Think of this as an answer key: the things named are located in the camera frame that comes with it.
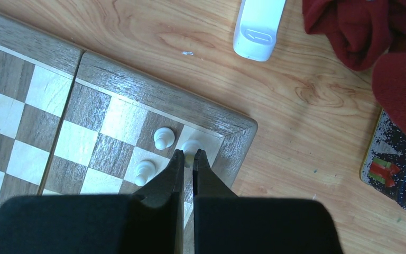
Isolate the wooden chess board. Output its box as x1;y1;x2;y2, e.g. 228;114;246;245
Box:
0;15;257;248

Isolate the white chess pawn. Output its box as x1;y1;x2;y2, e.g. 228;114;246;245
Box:
134;160;156;187
153;127;175;150

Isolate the red hanging shirt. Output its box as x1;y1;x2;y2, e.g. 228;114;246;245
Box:
302;1;406;135

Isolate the white clothes rack stand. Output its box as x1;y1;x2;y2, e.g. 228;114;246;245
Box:
233;0;286;62

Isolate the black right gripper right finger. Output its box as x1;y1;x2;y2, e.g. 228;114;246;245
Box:
192;150;343;253

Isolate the yellow transparent tray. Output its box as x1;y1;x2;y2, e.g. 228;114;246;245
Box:
359;110;406;210

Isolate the white rook corner piece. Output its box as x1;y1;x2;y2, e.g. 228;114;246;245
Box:
181;139;204;168

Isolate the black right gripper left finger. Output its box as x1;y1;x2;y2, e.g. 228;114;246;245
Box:
0;150;184;253

